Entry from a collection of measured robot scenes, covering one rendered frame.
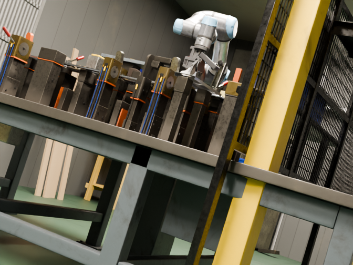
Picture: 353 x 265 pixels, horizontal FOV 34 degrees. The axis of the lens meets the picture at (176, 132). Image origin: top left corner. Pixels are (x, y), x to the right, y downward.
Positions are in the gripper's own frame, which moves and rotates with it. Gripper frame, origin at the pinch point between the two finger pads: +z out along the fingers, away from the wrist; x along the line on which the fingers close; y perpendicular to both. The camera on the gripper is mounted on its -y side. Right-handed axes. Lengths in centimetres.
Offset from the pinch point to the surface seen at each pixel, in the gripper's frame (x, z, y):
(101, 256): 55, 79, -18
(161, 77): 20.8, 2.3, 4.8
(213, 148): 11.6, 26.1, -26.2
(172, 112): 35.1, 18.1, -15.6
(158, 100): 19.0, 12.5, 3.5
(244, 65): -490, -139, 230
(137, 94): 15.5, 11.5, 17.9
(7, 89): 16, 25, 102
